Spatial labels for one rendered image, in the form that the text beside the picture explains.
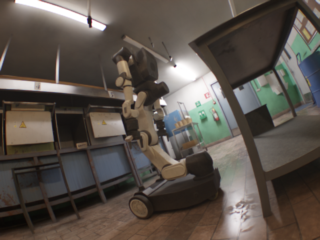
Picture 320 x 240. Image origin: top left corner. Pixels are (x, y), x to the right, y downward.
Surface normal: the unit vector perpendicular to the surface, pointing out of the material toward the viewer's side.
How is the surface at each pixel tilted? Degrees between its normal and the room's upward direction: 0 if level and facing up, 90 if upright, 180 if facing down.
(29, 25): 180
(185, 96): 90
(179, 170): 90
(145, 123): 90
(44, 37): 180
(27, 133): 90
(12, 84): 80
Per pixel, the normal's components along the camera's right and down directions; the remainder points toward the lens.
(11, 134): 0.76, -0.39
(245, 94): -0.55, 0.01
